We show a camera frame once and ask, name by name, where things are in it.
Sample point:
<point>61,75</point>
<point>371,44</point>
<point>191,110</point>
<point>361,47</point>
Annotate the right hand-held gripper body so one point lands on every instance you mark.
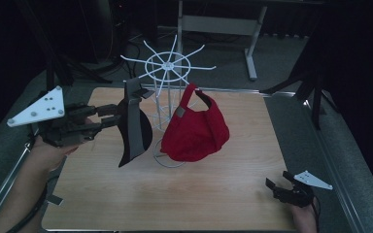
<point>296,195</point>

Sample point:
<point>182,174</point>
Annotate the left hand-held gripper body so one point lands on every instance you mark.
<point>64,127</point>

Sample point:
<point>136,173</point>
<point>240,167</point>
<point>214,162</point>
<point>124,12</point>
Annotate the grey sun visor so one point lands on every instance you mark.
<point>132,129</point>

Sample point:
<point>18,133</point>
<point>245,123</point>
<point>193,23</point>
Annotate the red baseball cap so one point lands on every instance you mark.
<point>194,136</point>

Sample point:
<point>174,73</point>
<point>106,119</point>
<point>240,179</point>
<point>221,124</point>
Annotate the person's right hand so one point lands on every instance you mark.
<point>304,220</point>

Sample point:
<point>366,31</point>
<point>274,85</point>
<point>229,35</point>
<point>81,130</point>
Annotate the person's left hand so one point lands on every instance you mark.
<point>50,155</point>

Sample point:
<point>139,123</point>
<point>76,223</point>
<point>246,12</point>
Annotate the black tripod stand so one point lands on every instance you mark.
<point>317,97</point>
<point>50,74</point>

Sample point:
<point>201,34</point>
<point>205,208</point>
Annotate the silver floor rail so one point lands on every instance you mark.
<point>333,168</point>
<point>0,194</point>

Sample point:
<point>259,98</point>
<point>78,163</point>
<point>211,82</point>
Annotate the white metal desk frame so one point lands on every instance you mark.
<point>220,25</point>

